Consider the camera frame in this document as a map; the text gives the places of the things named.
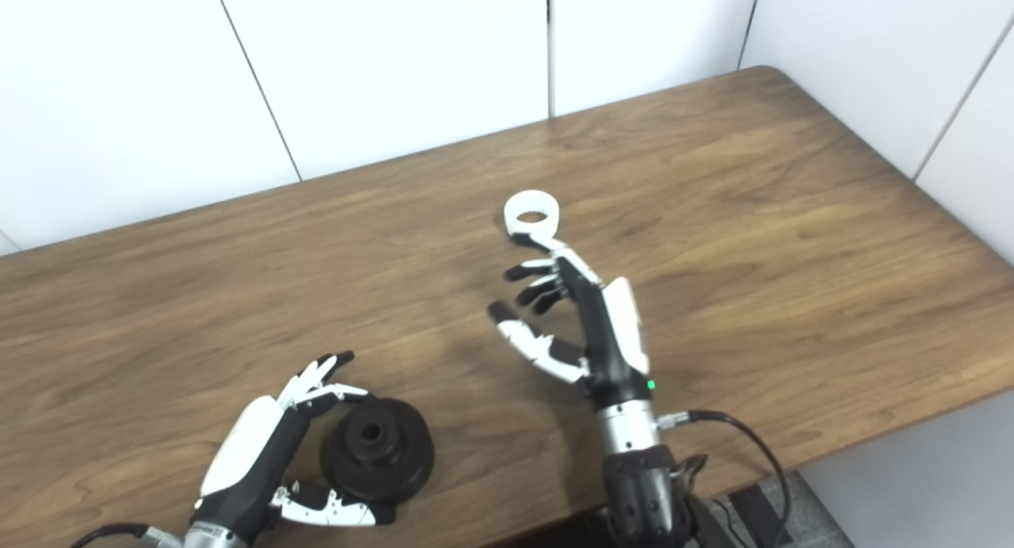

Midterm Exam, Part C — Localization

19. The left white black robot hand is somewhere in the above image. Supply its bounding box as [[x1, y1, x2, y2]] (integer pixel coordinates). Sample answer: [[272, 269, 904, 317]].
[[193, 351, 397, 537]]

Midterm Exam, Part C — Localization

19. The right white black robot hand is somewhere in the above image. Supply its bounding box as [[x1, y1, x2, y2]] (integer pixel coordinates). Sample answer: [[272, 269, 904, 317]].
[[487, 233, 660, 410]]

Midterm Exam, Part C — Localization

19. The round black plastic part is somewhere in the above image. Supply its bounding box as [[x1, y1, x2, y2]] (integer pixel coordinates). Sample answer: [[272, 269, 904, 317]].
[[320, 398, 436, 505]]

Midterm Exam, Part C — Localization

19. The white toothed plastic ring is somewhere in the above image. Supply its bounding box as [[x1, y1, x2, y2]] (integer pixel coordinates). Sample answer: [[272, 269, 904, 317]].
[[504, 191, 561, 238]]

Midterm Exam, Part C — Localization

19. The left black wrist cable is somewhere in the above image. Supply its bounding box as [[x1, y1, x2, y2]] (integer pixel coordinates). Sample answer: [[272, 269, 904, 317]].
[[70, 523, 187, 548]]

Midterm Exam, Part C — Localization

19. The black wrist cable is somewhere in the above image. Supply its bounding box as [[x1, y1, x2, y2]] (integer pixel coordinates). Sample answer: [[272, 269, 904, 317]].
[[658, 409, 793, 548], [70, 523, 187, 548]]

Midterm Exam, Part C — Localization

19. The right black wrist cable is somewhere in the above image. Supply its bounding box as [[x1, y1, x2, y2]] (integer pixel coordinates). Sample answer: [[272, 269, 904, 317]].
[[658, 409, 793, 548]]

